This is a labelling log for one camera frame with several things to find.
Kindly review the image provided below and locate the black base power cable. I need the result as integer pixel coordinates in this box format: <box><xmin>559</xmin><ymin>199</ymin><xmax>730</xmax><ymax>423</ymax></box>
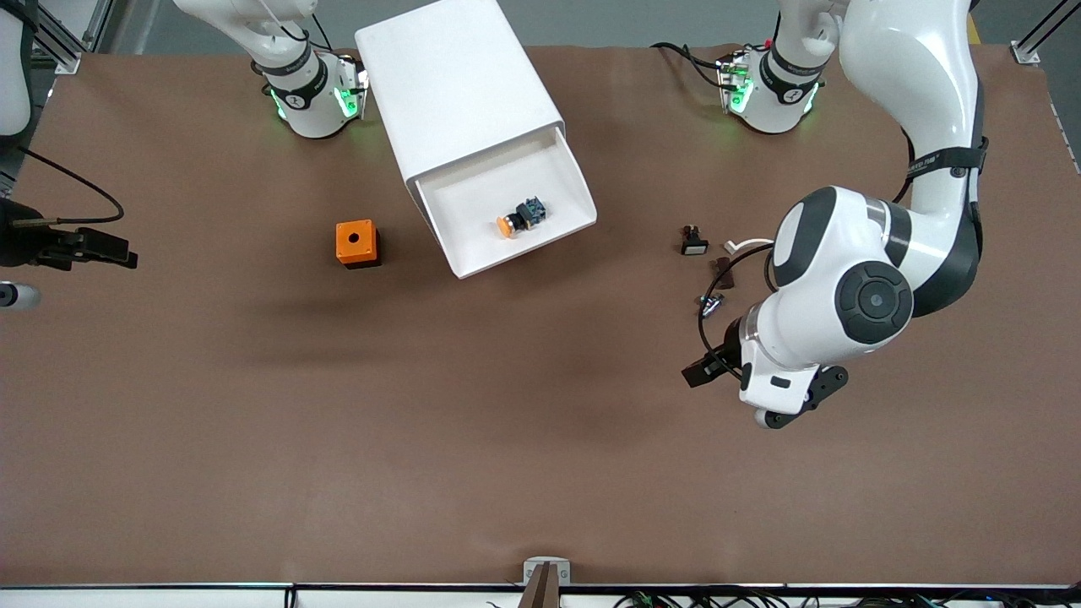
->
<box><xmin>650</xmin><ymin>41</ymin><xmax>729</xmax><ymax>90</ymax></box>

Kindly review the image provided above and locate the orange box with hole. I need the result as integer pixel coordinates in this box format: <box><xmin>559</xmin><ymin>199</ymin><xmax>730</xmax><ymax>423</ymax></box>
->
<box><xmin>335</xmin><ymin>220</ymin><xmax>382</xmax><ymax>269</ymax></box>

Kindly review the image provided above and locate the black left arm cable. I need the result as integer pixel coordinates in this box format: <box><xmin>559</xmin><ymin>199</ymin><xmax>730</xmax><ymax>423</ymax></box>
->
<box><xmin>698</xmin><ymin>243</ymin><xmax>778</xmax><ymax>377</ymax></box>

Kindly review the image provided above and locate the grey metal edge bracket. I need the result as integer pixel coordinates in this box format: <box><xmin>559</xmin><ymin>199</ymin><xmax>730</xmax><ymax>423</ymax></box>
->
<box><xmin>524</xmin><ymin>556</ymin><xmax>572</xmax><ymax>586</ymax></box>

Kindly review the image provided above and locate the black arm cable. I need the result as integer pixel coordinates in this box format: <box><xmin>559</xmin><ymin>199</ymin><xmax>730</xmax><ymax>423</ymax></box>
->
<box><xmin>13</xmin><ymin>145</ymin><xmax>126</xmax><ymax>229</ymax></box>
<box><xmin>698</xmin><ymin>243</ymin><xmax>778</xmax><ymax>377</ymax></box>

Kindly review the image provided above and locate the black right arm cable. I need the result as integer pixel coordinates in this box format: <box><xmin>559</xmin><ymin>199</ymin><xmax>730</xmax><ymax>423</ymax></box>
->
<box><xmin>13</xmin><ymin>145</ymin><xmax>126</xmax><ymax>229</ymax></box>

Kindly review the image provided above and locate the white table edge rail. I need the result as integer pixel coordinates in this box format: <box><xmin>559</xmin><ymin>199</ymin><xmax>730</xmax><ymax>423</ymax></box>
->
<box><xmin>0</xmin><ymin>583</ymin><xmax>1081</xmax><ymax>608</ymax></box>

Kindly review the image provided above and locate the brown table cover mat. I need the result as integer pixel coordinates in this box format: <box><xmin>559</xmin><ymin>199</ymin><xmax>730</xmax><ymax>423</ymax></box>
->
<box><xmin>0</xmin><ymin>42</ymin><xmax>1081</xmax><ymax>588</ymax></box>

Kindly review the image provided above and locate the dark brown mounting post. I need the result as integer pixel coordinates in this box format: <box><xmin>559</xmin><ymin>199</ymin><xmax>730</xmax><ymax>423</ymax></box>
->
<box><xmin>518</xmin><ymin>562</ymin><xmax>561</xmax><ymax>608</ymax></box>

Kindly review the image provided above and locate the white drawer cabinet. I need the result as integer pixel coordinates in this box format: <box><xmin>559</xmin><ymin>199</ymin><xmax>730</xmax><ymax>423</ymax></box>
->
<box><xmin>355</xmin><ymin>0</ymin><xmax>565</xmax><ymax>185</ymax></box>

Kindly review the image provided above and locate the tangled black cable bundle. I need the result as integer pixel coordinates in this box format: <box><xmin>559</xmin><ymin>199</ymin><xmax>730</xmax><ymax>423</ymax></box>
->
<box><xmin>486</xmin><ymin>587</ymin><xmax>1081</xmax><ymax>608</ymax></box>

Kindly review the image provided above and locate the orange push button black body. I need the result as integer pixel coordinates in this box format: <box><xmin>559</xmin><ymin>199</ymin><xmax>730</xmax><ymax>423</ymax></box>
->
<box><xmin>497</xmin><ymin>196</ymin><xmax>546</xmax><ymax>240</ymax></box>

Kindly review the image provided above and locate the aluminium frame profile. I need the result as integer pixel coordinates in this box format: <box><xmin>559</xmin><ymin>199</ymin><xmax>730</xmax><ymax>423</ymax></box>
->
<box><xmin>1013</xmin><ymin>0</ymin><xmax>1081</xmax><ymax>65</ymax></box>
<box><xmin>34</xmin><ymin>0</ymin><xmax>115</xmax><ymax>75</ymax></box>

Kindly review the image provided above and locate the black left camera bracket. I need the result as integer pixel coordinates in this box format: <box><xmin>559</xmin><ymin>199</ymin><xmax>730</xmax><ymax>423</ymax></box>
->
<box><xmin>801</xmin><ymin>365</ymin><xmax>850</xmax><ymax>412</ymax></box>

